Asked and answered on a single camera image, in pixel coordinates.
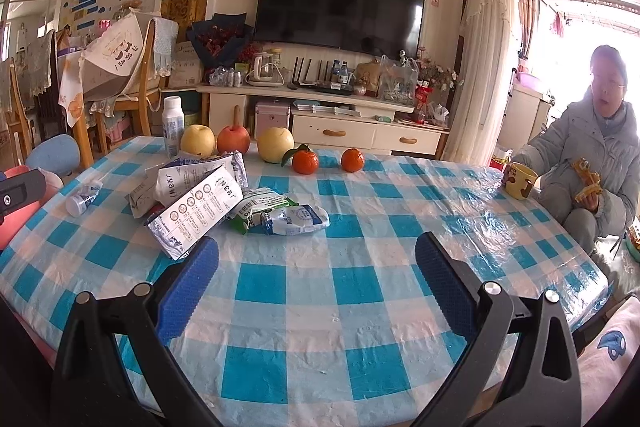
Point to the blue checkered tablecloth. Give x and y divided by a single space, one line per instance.
333 328

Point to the seated person in coat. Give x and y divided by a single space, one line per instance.
588 159

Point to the white tv cabinet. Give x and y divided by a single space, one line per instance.
329 120

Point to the pink trash bin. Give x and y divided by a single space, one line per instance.
12 223

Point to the white blue milk carton box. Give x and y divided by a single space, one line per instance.
186 197

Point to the small tangerine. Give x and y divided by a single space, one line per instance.
352 160

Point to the wooden chair with cloth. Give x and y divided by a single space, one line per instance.
122 70

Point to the yellow pear right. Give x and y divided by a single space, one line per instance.
273 143

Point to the tall white milk bottle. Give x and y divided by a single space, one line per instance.
173 124

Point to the black flat television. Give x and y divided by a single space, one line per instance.
373 27

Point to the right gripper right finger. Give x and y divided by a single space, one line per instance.
541 386

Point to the yellow pear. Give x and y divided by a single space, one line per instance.
198 140
273 143

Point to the small white yogurt bottle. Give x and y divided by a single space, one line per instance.
78 203

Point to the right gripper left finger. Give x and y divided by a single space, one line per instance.
91 386

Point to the green white snack packet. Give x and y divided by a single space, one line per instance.
272 213

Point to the white standing air conditioner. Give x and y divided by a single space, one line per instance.
488 30

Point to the white electric kettle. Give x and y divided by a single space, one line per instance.
266 71

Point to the pink storage box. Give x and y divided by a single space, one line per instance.
271 114

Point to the red apple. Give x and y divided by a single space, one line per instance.
234 138

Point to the dark flower bouquet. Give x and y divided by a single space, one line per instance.
218 42

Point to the tangerine with leaf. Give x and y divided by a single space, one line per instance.
303 160

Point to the yellow mug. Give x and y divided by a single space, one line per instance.
520 180

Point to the yellow pear left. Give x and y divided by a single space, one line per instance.
198 140

